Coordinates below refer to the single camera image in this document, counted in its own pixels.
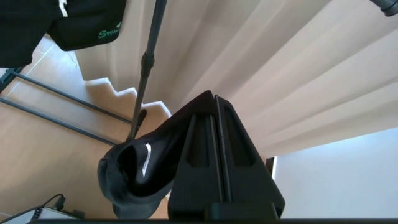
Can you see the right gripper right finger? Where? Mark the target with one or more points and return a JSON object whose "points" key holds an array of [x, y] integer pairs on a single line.
{"points": [[258, 186]]}

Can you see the black garment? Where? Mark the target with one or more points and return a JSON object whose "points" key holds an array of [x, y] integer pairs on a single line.
{"points": [[115, 186]]}

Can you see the black shorts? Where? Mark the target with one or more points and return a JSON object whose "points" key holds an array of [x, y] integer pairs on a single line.
{"points": [[18, 31]]}

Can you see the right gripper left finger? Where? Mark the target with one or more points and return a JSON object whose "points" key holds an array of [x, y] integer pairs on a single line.
{"points": [[189, 186]]}

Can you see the black clothes rack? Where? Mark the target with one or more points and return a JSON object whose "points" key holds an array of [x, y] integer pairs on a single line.
{"points": [[147, 59]]}

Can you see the beige curtain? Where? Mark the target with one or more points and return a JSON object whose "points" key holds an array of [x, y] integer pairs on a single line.
{"points": [[295, 77]]}

